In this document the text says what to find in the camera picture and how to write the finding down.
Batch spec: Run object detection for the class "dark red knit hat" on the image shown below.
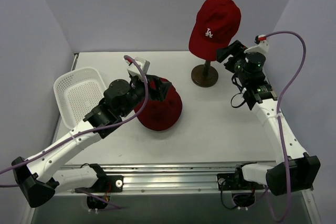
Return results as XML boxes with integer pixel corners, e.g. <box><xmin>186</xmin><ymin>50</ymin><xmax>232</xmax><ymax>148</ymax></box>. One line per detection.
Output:
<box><xmin>137</xmin><ymin>86</ymin><xmax>183</xmax><ymax>132</ymax></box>

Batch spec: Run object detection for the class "red cap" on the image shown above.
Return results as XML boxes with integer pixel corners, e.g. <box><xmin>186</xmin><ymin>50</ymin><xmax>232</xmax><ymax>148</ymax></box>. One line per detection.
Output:
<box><xmin>188</xmin><ymin>0</ymin><xmax>241</xmax><ymax>61</ymax></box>

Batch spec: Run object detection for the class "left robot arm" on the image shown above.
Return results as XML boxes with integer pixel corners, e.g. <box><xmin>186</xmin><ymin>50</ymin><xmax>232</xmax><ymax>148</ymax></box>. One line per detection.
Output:
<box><xmin>12</xmin><ymin>75</ymin><xmax>172</xmax><ymax>208</ymax></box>

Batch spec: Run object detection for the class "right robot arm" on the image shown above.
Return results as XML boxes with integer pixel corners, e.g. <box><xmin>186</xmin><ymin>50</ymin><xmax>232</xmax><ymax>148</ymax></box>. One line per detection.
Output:
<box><xmin>216</xmin><ymin>37</ymin><xmax>321</xmax><ymax>196</ymax></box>

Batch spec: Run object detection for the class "cream mannequin head stand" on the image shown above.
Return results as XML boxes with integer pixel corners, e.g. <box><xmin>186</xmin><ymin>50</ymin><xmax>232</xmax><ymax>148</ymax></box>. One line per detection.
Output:
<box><xmin>191</xmin><ymin>60</ymin><xmax>218</xmax><ymax>88</ymax></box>

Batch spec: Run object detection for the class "white perforated basket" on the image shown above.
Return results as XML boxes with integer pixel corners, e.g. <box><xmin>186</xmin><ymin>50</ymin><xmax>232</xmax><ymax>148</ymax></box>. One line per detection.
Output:
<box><xmin>53</xmin><ymin>67</ymin><xmax>106</xmax><ymax>130</ymax></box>

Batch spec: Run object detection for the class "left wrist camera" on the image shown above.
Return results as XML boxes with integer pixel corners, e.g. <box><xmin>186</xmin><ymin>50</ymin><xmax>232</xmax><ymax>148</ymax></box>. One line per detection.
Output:
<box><xmin>124</xmin><ymin>55</ymin><xmax>150</xmax><ymax>81</ymax></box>

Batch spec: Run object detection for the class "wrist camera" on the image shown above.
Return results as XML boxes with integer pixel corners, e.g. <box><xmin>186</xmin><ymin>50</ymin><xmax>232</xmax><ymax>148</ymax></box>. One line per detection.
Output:
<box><xmin>244</xmin><ymin>35</ymin><xmax>269</xmax><ymax>55</ymax></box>
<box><xmin>124</xmin><ymin>55</ymin><xmax>150</xmax><ymax>81</ymax></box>

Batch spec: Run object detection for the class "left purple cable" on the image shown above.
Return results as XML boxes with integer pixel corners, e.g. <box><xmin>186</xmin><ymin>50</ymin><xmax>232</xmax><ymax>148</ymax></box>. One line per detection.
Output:
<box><xmin>0</xmin><ymin>55</ymin><xmax>150</xmax><ymax>210</ymax></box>

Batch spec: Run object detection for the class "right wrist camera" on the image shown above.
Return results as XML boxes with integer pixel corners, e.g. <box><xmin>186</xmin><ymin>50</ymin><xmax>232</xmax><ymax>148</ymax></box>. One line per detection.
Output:
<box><xmin>244</xmin><ymin>35</ymin><xmax>269</xmax><ymax>55</ymax></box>

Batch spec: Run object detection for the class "aluminium mounting rail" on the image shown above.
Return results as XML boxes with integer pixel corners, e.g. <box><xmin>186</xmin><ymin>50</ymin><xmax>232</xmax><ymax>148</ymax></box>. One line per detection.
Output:
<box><xmin>53</xmin><ymin>162</ymin><xmax>237</xmax><ymax>195</ymax></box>

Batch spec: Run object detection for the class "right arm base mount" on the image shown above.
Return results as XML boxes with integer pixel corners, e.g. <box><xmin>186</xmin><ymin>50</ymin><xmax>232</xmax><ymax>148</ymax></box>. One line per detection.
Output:
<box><xmin>216</xmin><ymin>165</ymin><xmax>265</xmax><ymax>211</ymax></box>

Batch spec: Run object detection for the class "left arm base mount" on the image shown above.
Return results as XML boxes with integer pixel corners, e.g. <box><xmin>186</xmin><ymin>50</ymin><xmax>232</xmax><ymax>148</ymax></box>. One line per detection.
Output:
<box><xmin>81</xmin><ymin>163</ymin><xmax>121</xmax><ymax>211</ymax></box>

